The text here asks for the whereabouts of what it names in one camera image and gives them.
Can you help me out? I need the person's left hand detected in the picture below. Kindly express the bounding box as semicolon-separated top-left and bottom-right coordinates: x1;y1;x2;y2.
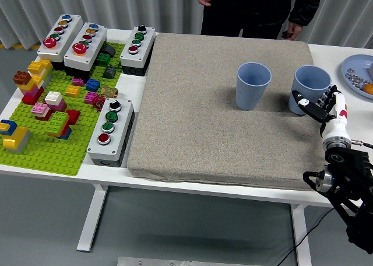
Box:
281;20;304;41

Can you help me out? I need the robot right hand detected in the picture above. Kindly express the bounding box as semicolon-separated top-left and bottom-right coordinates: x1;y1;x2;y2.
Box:
291;85;352;142

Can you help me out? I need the blue ribbed plastic cup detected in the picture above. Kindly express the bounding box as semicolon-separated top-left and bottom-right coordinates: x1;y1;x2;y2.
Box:
288;65;332;117
236;62;273;111

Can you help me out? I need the person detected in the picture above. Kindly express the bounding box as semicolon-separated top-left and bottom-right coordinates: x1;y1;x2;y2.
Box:
192;0;330;41

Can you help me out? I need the blue plate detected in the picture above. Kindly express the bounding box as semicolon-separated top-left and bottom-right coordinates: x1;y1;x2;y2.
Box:
340;54;373;100

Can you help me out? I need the four-button white control box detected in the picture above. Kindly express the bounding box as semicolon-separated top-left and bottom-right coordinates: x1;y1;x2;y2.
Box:
119;25;156;76
86;97;136;168

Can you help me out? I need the dark grey sloped brick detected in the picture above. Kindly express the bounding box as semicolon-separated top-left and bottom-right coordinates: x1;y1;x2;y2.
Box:
102;44;117;58

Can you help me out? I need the five-button white control box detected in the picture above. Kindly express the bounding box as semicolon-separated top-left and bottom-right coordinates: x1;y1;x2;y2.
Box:
64;22;108;77
36;13;85;71

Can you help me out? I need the dark green toy brick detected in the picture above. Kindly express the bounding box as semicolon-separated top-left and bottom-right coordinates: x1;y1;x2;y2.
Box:
96;52;111;67

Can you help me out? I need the white table leg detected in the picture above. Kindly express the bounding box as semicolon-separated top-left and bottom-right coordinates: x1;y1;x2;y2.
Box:
76;184;109;253
290;203;312;266

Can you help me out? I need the grey-brown fabric mat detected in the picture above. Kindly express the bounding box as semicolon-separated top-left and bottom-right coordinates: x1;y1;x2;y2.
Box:
127;33;336;191

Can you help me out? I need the blue toy brick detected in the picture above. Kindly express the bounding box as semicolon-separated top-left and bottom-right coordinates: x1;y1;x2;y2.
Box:
85;78;101;92

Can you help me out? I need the yellow toy brick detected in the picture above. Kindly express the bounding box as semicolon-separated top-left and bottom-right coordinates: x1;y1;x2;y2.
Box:
65;85;82;99

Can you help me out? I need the white pleated curtain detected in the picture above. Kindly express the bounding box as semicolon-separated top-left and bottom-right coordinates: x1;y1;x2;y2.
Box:
0;0;373;50

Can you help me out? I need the red toy brick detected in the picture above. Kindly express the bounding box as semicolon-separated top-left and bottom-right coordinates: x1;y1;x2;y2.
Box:
65;109;82;126

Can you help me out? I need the yellow white brick stack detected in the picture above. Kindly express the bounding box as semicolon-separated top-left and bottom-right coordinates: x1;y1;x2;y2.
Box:
27;58;54;89

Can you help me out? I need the green orange blue brick stack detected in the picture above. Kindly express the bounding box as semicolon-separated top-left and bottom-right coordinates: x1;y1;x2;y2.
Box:
44;111;72;141

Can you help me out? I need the yellow black floor tape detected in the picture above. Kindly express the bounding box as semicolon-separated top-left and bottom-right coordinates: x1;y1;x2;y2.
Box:
0;43;41;50

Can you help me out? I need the pink white red brick stack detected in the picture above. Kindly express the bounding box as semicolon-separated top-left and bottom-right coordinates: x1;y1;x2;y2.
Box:
31;102;52;122

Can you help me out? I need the brown yellow pink brick stack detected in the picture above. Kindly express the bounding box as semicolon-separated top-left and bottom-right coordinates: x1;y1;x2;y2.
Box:
12;71;45;106

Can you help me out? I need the green toy brick baseplate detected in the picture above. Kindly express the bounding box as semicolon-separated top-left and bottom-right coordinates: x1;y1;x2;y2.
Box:
0;41;126;177

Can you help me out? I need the grey metal plate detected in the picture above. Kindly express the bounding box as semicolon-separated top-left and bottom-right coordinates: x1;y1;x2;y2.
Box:
116;256;257;266

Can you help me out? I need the blue yellow grey brick stack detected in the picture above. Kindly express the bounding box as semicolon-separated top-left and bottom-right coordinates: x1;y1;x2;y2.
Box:
0;119;32;155

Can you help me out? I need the black floor cable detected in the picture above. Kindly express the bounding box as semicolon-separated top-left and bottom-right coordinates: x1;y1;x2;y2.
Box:
275;207;336;266

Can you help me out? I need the brass valve red handle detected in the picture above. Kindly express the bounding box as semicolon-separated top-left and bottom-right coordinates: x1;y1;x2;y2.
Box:
92;85;119;112

